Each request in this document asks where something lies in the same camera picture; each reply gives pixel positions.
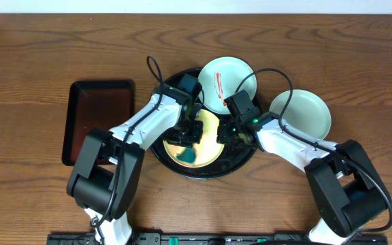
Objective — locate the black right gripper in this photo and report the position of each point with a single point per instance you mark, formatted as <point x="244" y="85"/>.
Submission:
<point x="223" y="138"/>

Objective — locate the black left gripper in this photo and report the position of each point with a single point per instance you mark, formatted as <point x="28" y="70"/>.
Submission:
<point x="189" y="133"/>

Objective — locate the green scrubbing sponge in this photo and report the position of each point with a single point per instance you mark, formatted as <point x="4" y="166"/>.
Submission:
<point x="188" y="156"/>

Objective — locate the yellow plate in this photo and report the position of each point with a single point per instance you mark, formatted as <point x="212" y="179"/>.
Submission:
<point x="208" y="150"/>

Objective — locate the mint green plate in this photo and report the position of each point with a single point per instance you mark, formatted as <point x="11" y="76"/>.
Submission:
<point x="219" y="79"/>
<point x="308" y="113"/>

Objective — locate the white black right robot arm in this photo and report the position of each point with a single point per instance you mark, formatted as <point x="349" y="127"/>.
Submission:
<point x="349" y="194"/>

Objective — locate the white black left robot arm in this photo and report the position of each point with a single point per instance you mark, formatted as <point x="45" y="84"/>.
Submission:
<point x="106" y="173"/>

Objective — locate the round black serving tray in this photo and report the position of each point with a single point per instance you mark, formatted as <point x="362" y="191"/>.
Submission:
<point x="230" y="159"/>

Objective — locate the black rectangular water tray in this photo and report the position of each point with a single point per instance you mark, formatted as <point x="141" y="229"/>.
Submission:
<point x="101" y="104"/>

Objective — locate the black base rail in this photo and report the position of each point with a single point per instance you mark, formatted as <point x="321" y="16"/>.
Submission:
<point x="176" y="239"/>

